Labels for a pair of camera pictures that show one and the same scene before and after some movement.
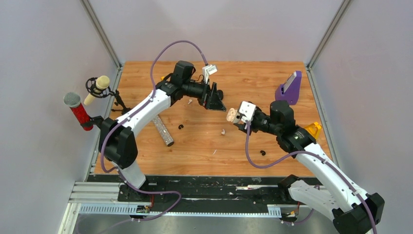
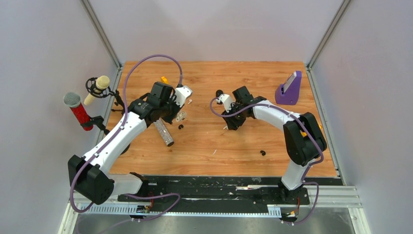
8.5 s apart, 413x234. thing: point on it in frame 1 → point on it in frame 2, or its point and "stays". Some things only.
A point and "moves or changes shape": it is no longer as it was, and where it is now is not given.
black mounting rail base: x=285 y=190 stays
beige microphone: x=102 y=82 stays
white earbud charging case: x=231 y=114 moves or changes shape
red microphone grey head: x=73 y=100 stays
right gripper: x=243 y=127 → x=232 y=124
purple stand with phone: x=290 y=90 stays
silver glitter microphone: x=164 y=131 stays
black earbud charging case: x=220 y=94 stays
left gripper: x=210 y=99 → x=170 y=119
